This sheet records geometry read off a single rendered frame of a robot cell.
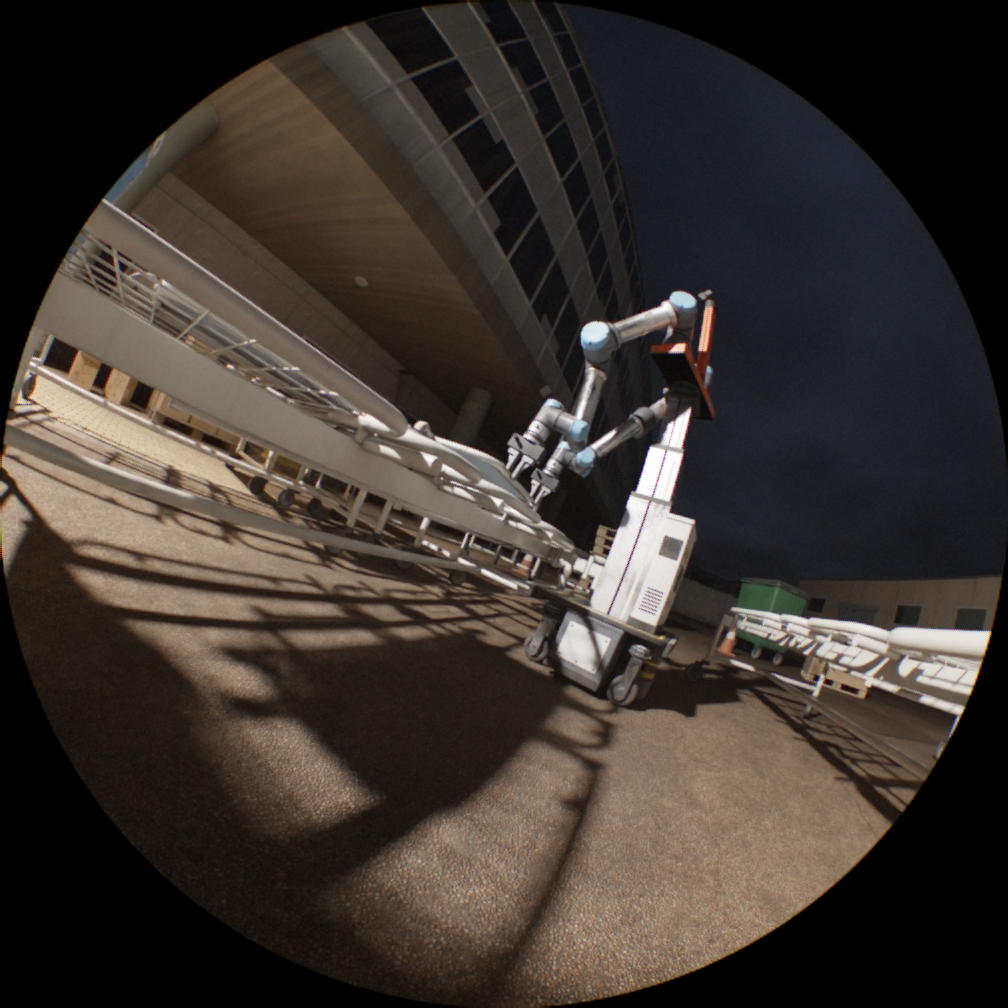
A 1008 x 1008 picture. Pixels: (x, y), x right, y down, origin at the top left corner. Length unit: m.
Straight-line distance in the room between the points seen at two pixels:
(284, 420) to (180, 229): 6.63
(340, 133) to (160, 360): 3.98
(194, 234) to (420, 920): 7.19
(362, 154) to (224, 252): 3.46
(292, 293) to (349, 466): 6.79
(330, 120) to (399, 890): 4.61
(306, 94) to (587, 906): 4.84
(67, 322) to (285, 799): 0.58
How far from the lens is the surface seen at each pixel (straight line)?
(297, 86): 4.42
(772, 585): 6.63
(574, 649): 1.23
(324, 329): 7.56
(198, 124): 5.38
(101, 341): 0.47
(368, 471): 0.61
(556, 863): 0.57
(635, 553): 1.34
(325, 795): 0.52
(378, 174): 4.40
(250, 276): 7.05
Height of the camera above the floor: 0.40
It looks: 5 degrees up
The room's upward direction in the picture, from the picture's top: 22 degrees clockwise
